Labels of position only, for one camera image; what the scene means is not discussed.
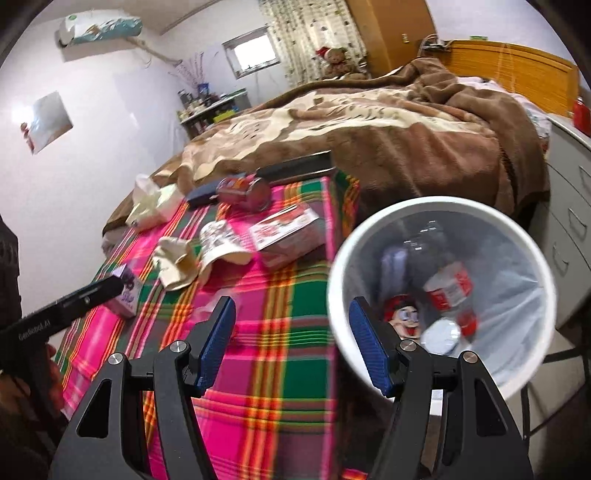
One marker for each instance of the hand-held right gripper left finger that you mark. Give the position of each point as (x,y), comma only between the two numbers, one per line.
(214,341)

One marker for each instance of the cream soft tissue pack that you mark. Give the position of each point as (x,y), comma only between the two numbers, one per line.
(152,203)

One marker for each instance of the clear bottle with red label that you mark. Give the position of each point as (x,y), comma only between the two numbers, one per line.
(450,286)

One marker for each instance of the wooden headboard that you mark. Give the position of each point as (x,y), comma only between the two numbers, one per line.
(508,69)

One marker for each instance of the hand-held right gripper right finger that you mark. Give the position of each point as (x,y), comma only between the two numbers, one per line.
(374,350)

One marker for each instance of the person's left hand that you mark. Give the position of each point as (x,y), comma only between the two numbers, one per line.
(21,394)

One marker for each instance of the small purple box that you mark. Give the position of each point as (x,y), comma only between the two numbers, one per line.
(127,300)

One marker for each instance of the brown patterned blanket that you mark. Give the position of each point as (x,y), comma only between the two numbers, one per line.
(415,138)

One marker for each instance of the beige paper bag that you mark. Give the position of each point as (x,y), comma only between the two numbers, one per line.
(175,263)

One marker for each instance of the pink green plaid cloth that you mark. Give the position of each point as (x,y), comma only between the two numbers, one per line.
(258,415)

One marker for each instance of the dark blue glasses case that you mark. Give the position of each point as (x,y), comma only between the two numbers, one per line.
(203,194)

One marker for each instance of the wooden wardrobe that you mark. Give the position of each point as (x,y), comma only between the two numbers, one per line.
(388,32)

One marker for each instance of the red cup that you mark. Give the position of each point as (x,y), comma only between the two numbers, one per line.
(582,115)

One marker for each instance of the large red can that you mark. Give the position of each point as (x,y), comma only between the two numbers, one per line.
(240,191)

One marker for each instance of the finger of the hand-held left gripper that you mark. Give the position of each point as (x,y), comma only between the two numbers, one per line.
(92,295)

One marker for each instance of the dried branches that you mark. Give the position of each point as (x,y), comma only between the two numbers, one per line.
(194,69)

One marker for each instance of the patterned curtain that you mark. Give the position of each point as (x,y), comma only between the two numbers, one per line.
(304,37)

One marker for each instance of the brown teddy bear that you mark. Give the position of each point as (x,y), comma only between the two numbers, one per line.
(337,62)

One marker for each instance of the grey drawer nightstand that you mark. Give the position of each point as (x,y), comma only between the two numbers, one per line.
(568,194)

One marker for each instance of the red white carton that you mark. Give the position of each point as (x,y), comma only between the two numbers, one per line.
(286,230)

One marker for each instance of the cluttered white desk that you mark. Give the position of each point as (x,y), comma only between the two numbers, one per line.
(217,110)

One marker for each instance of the small window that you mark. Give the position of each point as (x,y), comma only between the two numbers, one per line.
(251,53)

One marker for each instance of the person's dark clothing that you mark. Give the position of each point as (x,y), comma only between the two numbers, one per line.
(7,267)

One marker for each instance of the wall air conditioner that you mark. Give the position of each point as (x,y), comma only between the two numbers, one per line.
(101,28)

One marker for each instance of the long black flat box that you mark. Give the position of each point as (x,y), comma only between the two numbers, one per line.
(300,168)

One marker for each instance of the printed paper cup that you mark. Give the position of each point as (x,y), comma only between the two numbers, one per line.
(217,240)

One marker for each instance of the white rimmed trash bin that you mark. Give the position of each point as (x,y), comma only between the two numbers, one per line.
(438,203)

